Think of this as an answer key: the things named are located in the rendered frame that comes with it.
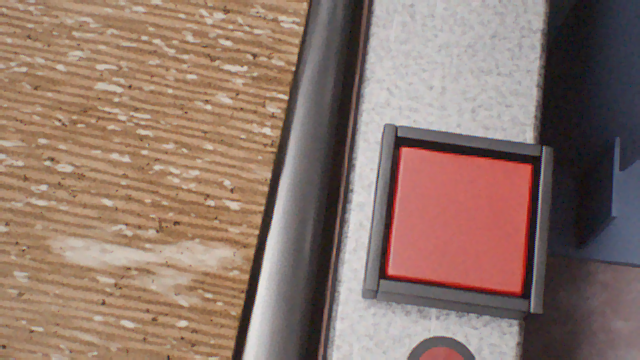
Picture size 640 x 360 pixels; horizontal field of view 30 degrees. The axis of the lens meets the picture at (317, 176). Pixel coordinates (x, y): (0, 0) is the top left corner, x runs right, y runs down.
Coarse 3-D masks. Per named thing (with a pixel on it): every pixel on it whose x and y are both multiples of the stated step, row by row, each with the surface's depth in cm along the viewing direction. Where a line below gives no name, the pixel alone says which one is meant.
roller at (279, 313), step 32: (320, 0) 56; (352, 0) 58; (320, 32) 56; (320, 64) 55; (320, 96) 55; (288, 128) 54; (320, 128) 55; (288, 160) 53; (320, 160) 54; (288, 192) 53; (320, 192) 54; (288, 224) 53; (320, 224) 54; (256, 256) 52; (288, 256) 52; (256, 288) 52; (288, 288) 52; (256, 320) 51; (288, 320) 52; (256, 352) 51; (288, 352) 51
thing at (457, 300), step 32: (384, 128) 53; (416, 128) 53; (384, 160) 52; (512, 160) 54; (544, 160) 53; (384, 192) 52; (544, 192) 52; (384, 224) 51; (544, 224) 52; (544, 256) 51; (384, 288) 51; (416, 288) 51; (544, 288) 51
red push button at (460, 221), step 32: (416, 160) 53; (448, 160) 53; (480, 160) 53; (416, 192) 52; (448, 192) 52; (480, 192) 52; (512, 192) 53; (416, 224) 52; (448, 224) 52; (480, 224) 52; (512, 224) 52; (416, 256) 51; (448, 256) 51; (480, 256) 52; (512, 256) 52; (480, 288) 51; (512, 288) 51
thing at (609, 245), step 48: (576, 0) 130; (624, 0) 115; (576, 48) 129; (624, 48) 120; (576, 96) 135; (624, 96) 128; (576, 144) 143; (624, 144) 140; (576, 192) 150; (624, 192) 151; (576, 240) 148; (624, 240) 149
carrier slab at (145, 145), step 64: (0, 0) 53; (64, 0) 54; (128, 0) 54; (192, 0) 54; (256, 0) 54; (0, 64) 52; (64, 64) 53; (128, 64) 53; (192, 64) 53; (256, 64) 53; (0, 128) 52; (64, 128) 52; (128, 128) 52; (192, 128) 52; (256, 128) 52; (0, 192) 51; (64, 192) 51; (128, 192) 51; (192, 192) 51; (256, 192) 51; (0, 256) 50; (64, 256) 50; (128, 256) 50; (192, 256) 50; (0, 320) 49; (64, 320) 49; (128, 320) 49; (192, 320) 49
